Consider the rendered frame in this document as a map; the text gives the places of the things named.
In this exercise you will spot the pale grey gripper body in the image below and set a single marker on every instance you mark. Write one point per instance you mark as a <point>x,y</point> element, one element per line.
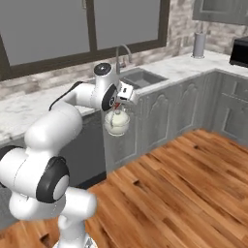
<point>131,101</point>

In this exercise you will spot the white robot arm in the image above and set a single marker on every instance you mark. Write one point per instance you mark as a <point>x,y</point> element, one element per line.
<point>51,129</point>

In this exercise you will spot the white round kettle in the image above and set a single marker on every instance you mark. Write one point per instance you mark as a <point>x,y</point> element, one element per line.
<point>117,122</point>

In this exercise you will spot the grey metal sink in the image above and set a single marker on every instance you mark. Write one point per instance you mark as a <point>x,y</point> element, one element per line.
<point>143,78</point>

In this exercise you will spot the grey arched cupboard door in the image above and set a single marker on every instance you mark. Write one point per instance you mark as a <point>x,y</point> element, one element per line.
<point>121,148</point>
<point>159,121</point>
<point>191,105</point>

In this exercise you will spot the curved silver tap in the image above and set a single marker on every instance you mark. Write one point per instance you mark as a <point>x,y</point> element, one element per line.
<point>118,61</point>

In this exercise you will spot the dark grey dishwasher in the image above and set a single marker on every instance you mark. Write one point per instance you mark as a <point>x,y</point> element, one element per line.
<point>84,155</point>

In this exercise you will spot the grey paper towel holder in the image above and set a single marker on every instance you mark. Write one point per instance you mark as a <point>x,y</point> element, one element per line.
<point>199,43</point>

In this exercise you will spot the grey corner cupboard run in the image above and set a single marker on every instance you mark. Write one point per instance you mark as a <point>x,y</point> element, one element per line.
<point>233,109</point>

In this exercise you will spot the dark framed window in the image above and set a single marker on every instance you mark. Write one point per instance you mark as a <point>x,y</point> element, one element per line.
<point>48,29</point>

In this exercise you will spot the black microwave oven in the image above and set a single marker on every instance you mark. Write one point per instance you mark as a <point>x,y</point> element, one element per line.
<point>240,52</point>

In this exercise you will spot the grey wall cupboard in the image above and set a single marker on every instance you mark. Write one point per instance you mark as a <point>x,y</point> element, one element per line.
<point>223,11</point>

